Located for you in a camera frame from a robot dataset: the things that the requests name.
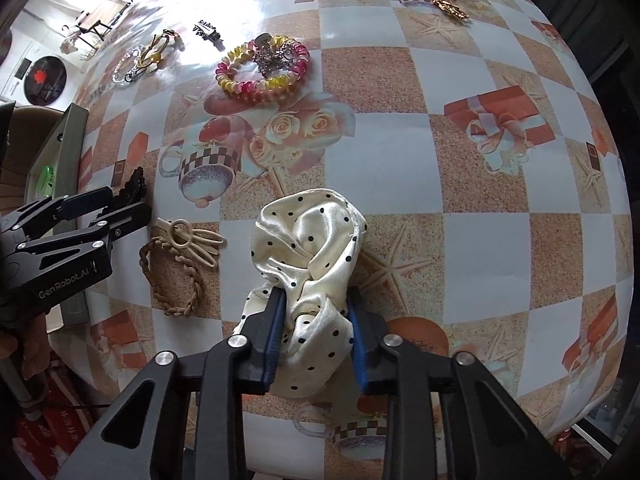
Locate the cream polka dot scrunchie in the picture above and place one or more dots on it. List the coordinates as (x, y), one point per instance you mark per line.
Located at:
(300, 230)

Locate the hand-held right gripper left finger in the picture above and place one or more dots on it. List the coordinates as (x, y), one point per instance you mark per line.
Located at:
(276, 330)

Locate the person's left hand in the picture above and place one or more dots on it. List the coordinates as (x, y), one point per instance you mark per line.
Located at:
(35, 345)

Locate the white washing machine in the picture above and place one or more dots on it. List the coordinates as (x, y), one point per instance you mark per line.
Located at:
(47, 80)

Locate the beige hair clip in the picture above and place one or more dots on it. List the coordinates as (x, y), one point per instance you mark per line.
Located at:
(175, 232)

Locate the printed checkered tablecloth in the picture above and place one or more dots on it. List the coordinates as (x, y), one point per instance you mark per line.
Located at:
(400, 160)

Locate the dark grey furniture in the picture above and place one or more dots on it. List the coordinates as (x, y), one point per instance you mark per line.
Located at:
(585, 10)

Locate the black frame folding chair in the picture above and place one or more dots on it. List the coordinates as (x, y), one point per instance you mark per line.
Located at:
(102, 10)

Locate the black lettered hair clip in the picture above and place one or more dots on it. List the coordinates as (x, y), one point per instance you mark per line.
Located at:
(206, 31)

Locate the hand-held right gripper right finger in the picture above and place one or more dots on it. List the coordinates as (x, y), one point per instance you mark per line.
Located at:
(357, 345)

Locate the gold brooch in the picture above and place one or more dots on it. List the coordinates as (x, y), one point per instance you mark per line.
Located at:
(445, 5)

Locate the silver hair claw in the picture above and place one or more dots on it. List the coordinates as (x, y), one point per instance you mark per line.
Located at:
(270, 57)

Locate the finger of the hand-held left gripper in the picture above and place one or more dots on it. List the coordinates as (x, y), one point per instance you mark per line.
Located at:
(125, 217)
(82, 202)

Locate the green bangle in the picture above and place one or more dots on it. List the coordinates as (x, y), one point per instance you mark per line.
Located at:
(46, 180)

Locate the grey-green tray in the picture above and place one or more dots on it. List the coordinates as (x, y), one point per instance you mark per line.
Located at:
(70, 150)

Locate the black wavy hair clip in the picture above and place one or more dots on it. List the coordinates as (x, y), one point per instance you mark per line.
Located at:
(134, 182)

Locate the red printed blanket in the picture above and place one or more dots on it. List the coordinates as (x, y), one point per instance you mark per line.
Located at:
(55, 420)

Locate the brown leather chair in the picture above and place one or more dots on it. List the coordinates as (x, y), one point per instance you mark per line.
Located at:
(20, 170)

